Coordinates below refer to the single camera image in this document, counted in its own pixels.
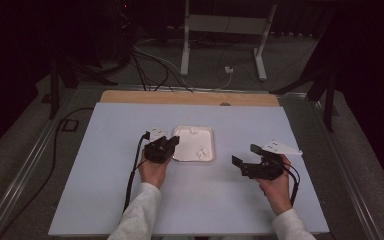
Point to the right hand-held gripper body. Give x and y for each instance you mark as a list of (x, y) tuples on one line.
[(266, 166)]

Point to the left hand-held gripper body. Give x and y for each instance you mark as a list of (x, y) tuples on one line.
[(160, 150)]

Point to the person's left hand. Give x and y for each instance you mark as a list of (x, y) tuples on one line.
[(153, 173)]

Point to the person's right hand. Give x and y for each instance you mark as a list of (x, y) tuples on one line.
[(276, 193)]

